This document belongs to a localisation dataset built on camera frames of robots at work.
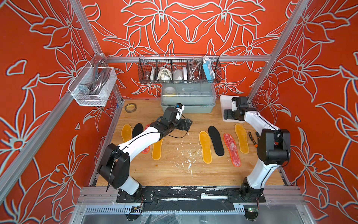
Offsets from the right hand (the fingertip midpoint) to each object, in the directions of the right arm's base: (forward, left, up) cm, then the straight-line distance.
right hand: (228, 112), depth 96 cm
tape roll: (+13, +76, -10) cm, 77 cm away
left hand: (-12, +30, +8) cm, 33 cm away
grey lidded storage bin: (+8, +22, +6) cm, 24 cm away
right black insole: (-11, +8, -12) cm, 19 cm away
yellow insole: (-12, +72, -10) cm, 74 cm away
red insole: (-24, +55, -11) cm, 61 cm away
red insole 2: (-18, -1, -11) cm, 22 cm away
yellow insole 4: (-10, -11, -11) cm, 19 cm away
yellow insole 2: (-24, +49, -11) cm, 56 cm away
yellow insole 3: (-18, +16, -10) cm, 26 cm away
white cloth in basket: (+15, +45, +22) cm, 52 cm away
